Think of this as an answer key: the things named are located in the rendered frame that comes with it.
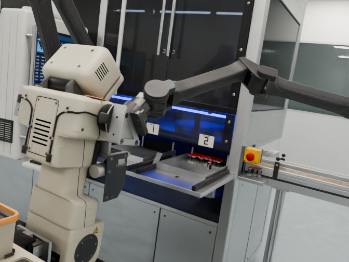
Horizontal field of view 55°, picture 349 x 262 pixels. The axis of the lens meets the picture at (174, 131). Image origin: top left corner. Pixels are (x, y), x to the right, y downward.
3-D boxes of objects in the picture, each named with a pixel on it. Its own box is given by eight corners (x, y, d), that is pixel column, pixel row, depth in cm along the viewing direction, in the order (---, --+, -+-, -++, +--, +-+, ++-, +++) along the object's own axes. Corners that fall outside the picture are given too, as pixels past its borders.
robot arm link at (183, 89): (242, 70, 128) (250, 49, 121) (264, 94, 122) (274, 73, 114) (137, 105, 111) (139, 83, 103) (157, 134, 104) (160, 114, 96)
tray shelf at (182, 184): (132, 147, 209) (132, 144, 209) (238, 175, 176) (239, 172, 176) (75, 158, 167) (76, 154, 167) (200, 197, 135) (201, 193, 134)
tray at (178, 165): (187, 158, 191) (188, 152, 190) (230, 169, 178) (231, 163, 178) (156, 168, 161) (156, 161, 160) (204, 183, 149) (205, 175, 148)
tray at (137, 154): (139, 146, 207) (139, 140, 206) (175, 155, 194) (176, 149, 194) (102, 153, 177) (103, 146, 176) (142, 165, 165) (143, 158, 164)
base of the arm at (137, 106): (106, 107, 99) (138, 114, 93) (122, 91, 104) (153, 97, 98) (115, 129, 105) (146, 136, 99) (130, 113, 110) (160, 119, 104)
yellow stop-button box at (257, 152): (247, 159, 172) (249, 146, 171) (260, 162, 169) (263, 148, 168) (242, 161, 166) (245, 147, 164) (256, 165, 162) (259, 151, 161)
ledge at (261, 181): (245, 174, 181) (246, 171, 180) (269, 180, 175) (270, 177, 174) (237, 179, 169) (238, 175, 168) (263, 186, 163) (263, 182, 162)
